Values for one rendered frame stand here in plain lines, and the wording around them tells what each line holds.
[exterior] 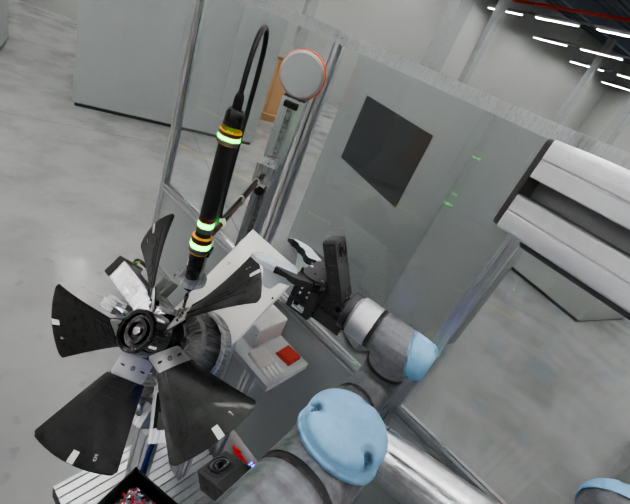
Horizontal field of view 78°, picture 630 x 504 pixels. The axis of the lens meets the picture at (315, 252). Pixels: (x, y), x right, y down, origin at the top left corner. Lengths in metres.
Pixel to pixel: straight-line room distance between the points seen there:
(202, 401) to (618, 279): 0.96
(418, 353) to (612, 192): 0.51
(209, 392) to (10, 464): 1.42
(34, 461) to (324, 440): 2.09
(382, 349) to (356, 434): 0.35
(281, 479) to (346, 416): 0.07
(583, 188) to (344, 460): 0.24
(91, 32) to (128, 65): 0.52
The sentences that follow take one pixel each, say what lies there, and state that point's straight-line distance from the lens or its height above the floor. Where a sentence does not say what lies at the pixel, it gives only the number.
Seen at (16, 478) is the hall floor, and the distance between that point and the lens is 2.32.
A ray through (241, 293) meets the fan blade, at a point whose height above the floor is 1.41.
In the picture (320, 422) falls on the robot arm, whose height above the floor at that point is 1.78.
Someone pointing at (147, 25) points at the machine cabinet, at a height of 1.26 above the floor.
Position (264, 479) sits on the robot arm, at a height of 1.76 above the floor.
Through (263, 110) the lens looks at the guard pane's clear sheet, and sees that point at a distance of 1.77.
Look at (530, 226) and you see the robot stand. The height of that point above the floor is 1.99.
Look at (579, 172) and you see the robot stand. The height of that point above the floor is 2.02.
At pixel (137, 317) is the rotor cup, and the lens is 1.15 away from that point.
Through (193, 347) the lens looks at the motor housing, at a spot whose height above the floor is 1.15.
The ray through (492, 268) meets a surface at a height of 1.64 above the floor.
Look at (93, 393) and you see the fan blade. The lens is 1.21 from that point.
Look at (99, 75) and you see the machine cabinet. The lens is 6.34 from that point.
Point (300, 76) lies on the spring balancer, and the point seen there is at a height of 1.88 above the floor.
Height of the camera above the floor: 2.03
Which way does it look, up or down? 28 degrees down
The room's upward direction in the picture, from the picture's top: 24 degrees clockwise
